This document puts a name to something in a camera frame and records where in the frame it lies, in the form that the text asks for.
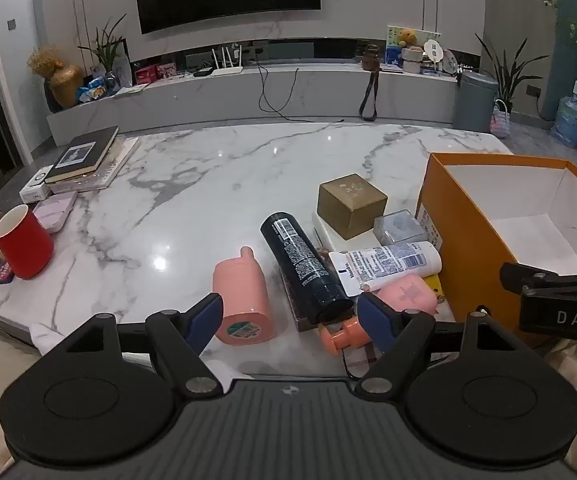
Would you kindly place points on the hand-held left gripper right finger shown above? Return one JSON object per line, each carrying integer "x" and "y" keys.
{"x": 373, "y": 320}

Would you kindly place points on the orange cardboard box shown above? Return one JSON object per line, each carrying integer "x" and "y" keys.
{"x": 468, "y": 240}

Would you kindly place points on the gold vase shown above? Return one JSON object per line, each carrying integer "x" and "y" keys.
{"x": 66, "y": 85}

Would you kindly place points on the marble television console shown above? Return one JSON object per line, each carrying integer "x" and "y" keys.
{"x": 318, "y": 90}

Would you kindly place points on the white router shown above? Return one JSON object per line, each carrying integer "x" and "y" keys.
{"x": 226, "y": 71}

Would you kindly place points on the red box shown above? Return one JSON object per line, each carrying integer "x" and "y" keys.
{"x": 146, "y": 75}

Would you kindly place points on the white cream tube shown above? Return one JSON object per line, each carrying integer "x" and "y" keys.
{"x": 393, "y": 262}

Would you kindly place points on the green potted plant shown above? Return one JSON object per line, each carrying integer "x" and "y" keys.
{"x": 104, "y": 49}

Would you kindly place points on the dried flowers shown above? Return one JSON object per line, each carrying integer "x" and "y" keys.
{"x": 46, "y": 60}

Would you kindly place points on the grey trash bin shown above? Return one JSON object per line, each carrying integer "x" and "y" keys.
{"x": 473, "y": 105}

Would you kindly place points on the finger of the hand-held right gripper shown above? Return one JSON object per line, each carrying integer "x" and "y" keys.
{"x": 528, "y": 277}

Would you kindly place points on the white woven basket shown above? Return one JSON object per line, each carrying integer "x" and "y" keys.
{"x": 411, "y": 62}

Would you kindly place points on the black bottle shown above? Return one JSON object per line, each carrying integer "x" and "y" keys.
{"x": 303, "y": 265}

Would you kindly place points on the pink pouch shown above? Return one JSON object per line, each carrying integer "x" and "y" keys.
{"x": 411, "y": 295}

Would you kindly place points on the teddy bear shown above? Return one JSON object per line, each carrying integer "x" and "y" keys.
{"x": 408, "y": 37}

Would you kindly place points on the small white box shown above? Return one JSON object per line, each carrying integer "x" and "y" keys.
{"x": 36, "y": 187}

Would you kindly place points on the blue snack packet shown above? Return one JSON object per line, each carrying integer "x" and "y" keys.
{"x": 93, "y": 91}

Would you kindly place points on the blue water jug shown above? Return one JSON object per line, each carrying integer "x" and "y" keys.
{"x": 568, "y": 120}

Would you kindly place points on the gold cube box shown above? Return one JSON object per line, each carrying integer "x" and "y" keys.
{"x": 351, "y": 210}

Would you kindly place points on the pink case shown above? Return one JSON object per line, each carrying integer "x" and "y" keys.
{"x": 56, "y": 210}

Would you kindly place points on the red cup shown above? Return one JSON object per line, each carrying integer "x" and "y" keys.
{"x": 23, "y": 250}

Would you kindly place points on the white flat box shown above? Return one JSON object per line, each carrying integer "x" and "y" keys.
{"x": 326, "y": 235}

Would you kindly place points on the illustrated card box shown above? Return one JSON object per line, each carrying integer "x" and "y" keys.
{"x": 299, "y": 317}

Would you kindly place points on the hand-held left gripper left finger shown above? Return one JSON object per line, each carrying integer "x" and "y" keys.
{"x": 203, "y": 317}

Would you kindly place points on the long-leaf potted plant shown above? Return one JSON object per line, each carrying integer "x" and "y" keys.
{"x": 511, "y": 77}

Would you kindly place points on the white round fan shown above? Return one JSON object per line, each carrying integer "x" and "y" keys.
{"x": 433, "y": 50}

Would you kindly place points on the woven bag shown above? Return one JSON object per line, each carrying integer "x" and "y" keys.
{"x": 501, "y": 122}

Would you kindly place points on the transparent plastic box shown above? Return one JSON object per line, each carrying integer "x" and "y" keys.
{"x": 398, "y": 227}

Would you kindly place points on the picture card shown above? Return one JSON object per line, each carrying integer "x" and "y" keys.
{"x": 393, "y": 35}

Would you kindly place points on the yellow plastic item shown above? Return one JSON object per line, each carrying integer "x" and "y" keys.
{"x": 433, "y": 285}

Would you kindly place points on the pink bottle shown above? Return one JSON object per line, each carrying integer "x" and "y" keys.
{"x": 243, "y": 300}

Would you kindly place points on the black book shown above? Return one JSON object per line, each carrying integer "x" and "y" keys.
{"x": 83, "y": 155}

